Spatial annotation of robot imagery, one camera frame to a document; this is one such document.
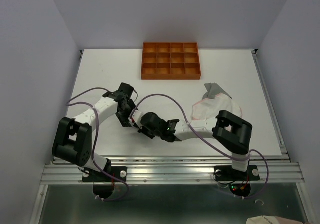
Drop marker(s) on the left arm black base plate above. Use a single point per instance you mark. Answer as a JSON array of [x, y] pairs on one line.
[[92, 176]]

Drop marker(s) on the orange compartment tray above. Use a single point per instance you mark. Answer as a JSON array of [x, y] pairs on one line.
[[170, 61]]

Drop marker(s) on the white pink grey underwear pile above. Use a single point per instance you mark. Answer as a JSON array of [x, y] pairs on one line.
[[215, 99]]

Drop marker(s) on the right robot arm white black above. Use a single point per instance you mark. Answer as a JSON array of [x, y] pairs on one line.
[[231, 131]]

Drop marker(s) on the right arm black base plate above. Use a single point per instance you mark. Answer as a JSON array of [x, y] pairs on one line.
[[225, 173]]

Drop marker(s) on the aluminium rail frame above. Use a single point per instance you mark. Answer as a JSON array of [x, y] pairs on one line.
[[181, 189]]

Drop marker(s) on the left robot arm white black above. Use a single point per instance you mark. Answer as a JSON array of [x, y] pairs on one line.
[[73, 141]]

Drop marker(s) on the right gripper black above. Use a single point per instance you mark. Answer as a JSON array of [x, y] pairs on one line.
[[142, 130]]

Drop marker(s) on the white pink bag corner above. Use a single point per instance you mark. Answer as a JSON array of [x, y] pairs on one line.
[[270, 220]]

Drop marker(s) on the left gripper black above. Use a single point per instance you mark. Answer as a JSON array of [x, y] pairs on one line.
[[123, 121]]

